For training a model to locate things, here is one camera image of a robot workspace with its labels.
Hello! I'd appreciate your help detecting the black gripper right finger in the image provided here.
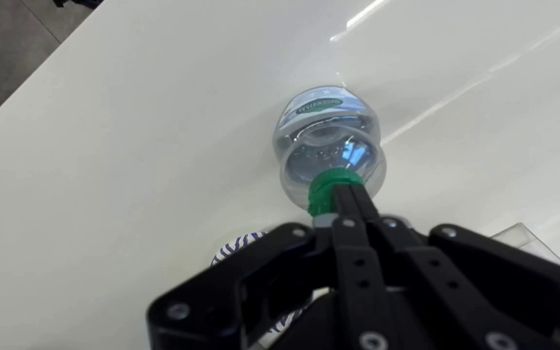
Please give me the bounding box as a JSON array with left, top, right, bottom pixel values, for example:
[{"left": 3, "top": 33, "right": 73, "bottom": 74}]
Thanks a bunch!
[{"left": 349, "top": 183, "right": 560, "bottom": 350}]

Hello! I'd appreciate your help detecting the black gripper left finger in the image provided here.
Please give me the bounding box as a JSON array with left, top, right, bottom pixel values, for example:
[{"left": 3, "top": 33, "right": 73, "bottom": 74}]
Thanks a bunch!
[{"left": 145, "top": 183, "right": 392, "bottom": 350}]

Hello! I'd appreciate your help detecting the clear soap bottle green cap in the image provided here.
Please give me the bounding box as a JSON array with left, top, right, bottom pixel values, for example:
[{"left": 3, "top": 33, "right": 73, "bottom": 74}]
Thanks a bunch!
[{"left": 270, "top": 82, "right": 388, "bottom": 220}]

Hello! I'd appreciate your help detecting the clear acrylic towel dispenser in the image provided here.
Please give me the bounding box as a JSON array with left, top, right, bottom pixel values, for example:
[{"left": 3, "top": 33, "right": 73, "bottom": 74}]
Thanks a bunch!
[{"left": 487, "top": 220, "right": 560, "bottom": 269}]

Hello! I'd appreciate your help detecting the zebra patterned cup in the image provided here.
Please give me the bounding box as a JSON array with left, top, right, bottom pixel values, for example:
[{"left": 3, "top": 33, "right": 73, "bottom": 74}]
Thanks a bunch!
[{"left": 209, "top": 230, "right": 309, "bottom": 339}]

